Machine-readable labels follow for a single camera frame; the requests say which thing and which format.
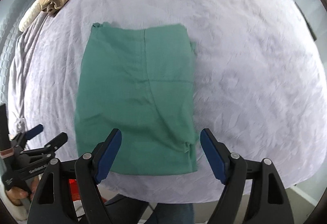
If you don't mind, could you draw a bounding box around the green work jacket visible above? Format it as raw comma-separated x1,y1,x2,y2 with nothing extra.
74,23,198,176

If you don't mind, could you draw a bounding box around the person's left hand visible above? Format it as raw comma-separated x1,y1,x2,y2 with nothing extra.
5,176,39,206

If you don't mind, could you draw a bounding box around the red box under bed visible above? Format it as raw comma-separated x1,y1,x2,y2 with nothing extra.
67,178,105,204

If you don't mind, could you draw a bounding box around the lavender plush bed blanket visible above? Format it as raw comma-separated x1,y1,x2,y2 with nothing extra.
7,0,326,187

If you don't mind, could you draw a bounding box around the cream pillow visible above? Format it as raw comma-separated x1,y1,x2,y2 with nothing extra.
18,0,41,32

